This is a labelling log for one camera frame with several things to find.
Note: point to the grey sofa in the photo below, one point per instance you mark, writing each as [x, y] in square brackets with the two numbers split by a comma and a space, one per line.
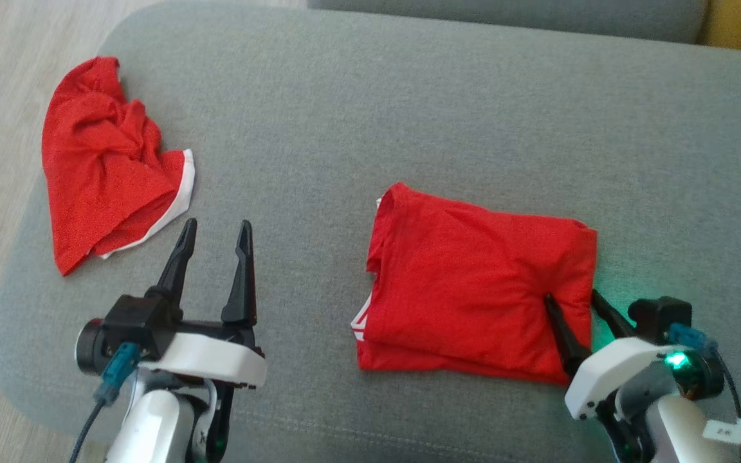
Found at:
[409, 116]

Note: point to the red basketball jersey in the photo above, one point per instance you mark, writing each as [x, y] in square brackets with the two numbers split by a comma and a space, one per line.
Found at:
[473, 289]

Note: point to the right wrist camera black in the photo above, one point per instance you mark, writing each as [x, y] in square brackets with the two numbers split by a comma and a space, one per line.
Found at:
[660, 315]

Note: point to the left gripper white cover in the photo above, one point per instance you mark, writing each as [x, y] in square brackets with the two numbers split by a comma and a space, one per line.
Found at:
[210, 357]

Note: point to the red shorts with white trim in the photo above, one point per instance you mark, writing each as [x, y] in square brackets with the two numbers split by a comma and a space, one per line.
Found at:
[100, 173]

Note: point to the grey sofa back cushion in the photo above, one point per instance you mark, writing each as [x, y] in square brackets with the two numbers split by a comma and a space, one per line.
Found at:
[538, 16]

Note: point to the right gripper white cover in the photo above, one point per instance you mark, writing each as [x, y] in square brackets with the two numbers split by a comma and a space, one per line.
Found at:
[608, 376]

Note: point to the white paper label tag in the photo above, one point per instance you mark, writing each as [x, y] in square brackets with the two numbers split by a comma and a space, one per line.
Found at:
[724, 431]

